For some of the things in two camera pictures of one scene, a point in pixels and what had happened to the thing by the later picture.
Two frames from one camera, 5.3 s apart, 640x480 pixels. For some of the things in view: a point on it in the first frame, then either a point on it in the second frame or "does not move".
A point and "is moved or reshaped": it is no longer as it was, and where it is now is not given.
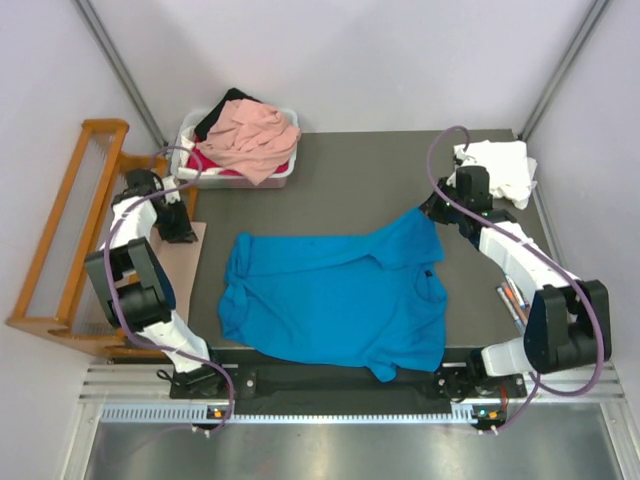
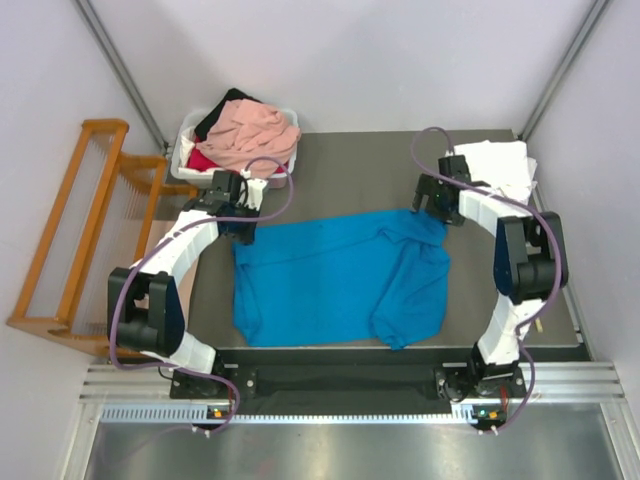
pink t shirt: x=253 y=138 does not move
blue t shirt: x=376 y=300 is moved or reshaped
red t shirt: x=192 y=163 does not move
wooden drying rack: x=57 y=290 does not move
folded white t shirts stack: x=511 y=172 does not move
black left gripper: x=176 y=226 → x=240 y=226
